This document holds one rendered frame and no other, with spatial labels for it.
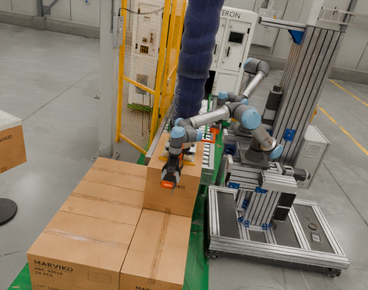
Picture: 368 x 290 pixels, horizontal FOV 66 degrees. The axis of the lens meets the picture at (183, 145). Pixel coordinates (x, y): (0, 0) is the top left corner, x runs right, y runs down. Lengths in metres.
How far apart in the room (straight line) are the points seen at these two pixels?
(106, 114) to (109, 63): 0.62
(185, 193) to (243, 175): 0.49
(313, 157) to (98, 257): 1.78
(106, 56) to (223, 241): 2.28
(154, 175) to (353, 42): 11.26
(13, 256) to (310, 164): 2.56
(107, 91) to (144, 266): 2.16
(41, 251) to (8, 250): 0.83
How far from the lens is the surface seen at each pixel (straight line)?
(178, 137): 1.57
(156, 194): 2.22
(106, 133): 3.69
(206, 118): 1.78
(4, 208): 3.26
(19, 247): 2.90
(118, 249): 2.05
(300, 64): 2.24
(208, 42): 1.94
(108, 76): 3.41
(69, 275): 2.12
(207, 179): 2.90
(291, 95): 2.31
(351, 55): 12.78
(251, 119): 1.78
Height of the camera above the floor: 2.11
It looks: 28 degrees down
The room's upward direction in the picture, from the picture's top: 10 degrees clockwise
